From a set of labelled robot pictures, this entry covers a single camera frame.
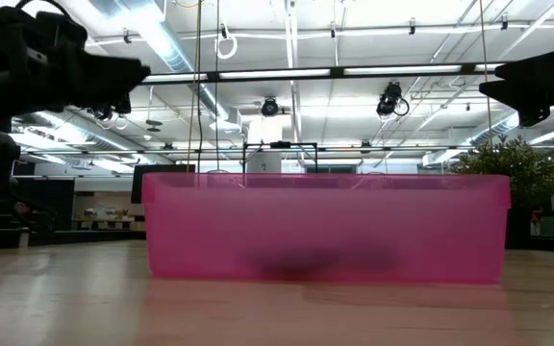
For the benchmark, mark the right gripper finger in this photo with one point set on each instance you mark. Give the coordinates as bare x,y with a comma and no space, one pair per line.
527,98
536,67

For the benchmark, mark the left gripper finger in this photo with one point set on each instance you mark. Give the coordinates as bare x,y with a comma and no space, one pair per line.
128,84
108,67

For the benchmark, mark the white LED light strip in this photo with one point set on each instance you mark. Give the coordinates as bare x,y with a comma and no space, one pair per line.
402,69
176,77
274,73

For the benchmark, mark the potted green plant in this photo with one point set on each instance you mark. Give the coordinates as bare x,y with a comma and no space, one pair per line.
512,173

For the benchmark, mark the black background monitor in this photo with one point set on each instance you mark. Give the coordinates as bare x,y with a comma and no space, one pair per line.
136,187

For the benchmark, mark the cluttered background workbench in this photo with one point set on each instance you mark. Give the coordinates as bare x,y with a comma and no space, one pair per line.
108,218

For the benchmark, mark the black rectangular stand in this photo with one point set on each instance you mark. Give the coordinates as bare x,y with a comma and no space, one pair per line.
282,144

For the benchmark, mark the pink plastic bin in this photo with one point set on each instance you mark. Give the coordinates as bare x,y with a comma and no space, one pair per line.
306,216

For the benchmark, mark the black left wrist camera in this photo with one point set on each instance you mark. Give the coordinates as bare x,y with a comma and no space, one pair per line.
60,33

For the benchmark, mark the black aluminium frame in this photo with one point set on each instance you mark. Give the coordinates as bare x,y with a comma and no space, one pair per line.
337,72

